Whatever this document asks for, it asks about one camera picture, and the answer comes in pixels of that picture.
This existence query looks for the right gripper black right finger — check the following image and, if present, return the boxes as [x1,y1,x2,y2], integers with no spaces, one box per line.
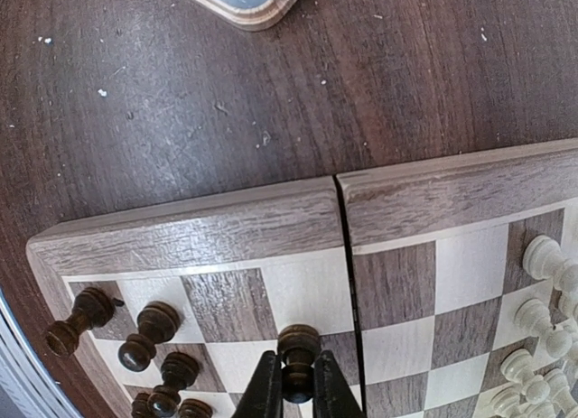
[312,350,365,418]

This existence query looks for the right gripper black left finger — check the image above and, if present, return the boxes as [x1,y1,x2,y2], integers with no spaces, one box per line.
[232,350,283,418]

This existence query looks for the black pawn file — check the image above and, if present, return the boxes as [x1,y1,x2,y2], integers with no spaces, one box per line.
[277,324,321,404]
[178,399,213,418]
[147,352,200,417]

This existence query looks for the black chess piece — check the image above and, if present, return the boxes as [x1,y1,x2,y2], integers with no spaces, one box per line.
[117,301,181,372]
[131,393,154,418]

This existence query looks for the wooden chess board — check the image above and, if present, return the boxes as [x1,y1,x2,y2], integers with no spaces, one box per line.
[26,139,577,417]

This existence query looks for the black chess piece corner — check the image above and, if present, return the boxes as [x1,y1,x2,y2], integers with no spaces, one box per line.
[44,287,116,358]

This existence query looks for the metal tray wooden rim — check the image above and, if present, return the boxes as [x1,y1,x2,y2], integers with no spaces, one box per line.
[192,0,298,32]

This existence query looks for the aluminium front rail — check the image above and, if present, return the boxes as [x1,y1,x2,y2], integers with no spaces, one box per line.
[1,293,82,418]

